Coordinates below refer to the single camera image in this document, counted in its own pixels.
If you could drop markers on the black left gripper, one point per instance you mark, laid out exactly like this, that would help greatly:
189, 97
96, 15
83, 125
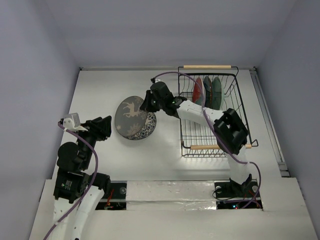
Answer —
99, 126

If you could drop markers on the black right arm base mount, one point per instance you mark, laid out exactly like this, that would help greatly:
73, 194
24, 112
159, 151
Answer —
229, 189

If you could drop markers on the red and teal flower plate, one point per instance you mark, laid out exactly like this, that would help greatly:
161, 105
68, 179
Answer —
198, 94

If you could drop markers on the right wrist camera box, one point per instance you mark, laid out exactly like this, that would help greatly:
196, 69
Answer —
155, 80

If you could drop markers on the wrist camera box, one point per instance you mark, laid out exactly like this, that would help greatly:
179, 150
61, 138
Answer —
155, 80
72, 123

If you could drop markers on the dark teal blossom plate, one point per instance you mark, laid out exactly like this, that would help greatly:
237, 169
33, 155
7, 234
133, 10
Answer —
208, 86

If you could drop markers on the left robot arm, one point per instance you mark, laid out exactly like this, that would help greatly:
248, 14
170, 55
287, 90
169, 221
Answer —
78, 185

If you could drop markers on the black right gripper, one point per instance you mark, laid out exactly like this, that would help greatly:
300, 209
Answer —
152, 102

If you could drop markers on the black wire dish rack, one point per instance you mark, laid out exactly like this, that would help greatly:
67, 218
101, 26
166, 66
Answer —
196, 138

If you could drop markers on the light green flower plate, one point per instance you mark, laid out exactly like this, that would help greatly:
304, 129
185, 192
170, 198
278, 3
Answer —
217, 93

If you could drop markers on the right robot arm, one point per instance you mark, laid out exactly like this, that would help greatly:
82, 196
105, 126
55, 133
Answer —
229, 130

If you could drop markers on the blue floral white plate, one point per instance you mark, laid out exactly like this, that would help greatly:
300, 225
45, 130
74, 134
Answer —
147, 129

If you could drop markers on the grey deer plate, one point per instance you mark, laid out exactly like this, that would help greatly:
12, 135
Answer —
129, 119

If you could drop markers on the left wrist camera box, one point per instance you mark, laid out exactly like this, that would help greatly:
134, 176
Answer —
72, 123

